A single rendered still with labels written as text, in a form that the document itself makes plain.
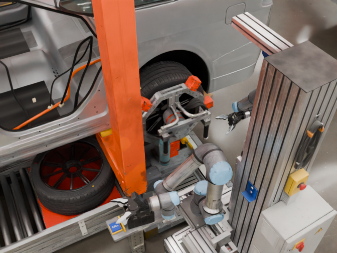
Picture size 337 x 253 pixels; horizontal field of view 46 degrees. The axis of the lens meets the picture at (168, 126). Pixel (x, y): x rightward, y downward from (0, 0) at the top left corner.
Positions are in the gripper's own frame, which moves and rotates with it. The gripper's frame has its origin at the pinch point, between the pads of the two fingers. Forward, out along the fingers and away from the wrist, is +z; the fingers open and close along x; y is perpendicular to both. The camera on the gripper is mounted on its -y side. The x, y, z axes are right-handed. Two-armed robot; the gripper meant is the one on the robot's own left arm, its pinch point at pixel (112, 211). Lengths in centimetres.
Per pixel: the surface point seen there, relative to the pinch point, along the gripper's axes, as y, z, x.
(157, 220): 74, -31, 43
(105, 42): -72, -14, 43
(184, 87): -1, -70, 95
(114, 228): 71, 0, 43
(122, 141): 0, -15, 52
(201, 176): 103, -86, 100
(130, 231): 74, -10, 39
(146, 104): 3, -39, 88
